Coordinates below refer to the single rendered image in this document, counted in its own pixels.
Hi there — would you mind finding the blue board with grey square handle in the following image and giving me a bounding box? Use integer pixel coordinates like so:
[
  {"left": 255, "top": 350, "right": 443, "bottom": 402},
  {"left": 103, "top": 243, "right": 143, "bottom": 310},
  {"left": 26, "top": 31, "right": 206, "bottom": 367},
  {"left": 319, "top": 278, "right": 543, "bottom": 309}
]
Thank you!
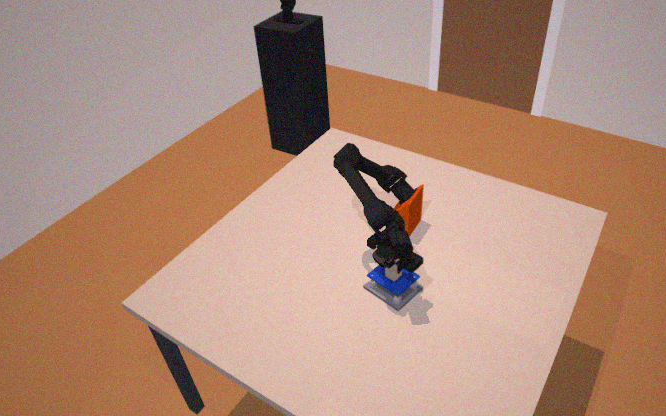
[{"left": 367, "top": 259, "right": 421, "bottom": 297}]

